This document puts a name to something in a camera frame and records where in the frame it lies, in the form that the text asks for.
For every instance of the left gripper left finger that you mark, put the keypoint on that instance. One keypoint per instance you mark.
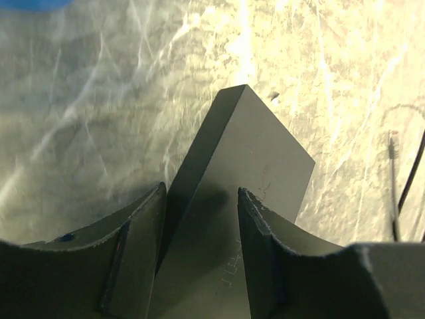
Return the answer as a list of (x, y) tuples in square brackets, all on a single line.
[(104, 270)]

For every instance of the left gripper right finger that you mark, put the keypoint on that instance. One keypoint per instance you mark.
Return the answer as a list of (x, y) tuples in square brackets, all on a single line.
[(291, 273)]

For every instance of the black network switch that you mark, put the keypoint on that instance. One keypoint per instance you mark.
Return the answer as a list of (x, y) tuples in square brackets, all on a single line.
[(240, 143)]

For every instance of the blue plastic bin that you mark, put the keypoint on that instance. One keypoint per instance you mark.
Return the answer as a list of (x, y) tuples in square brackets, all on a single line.
[(33, 5)]

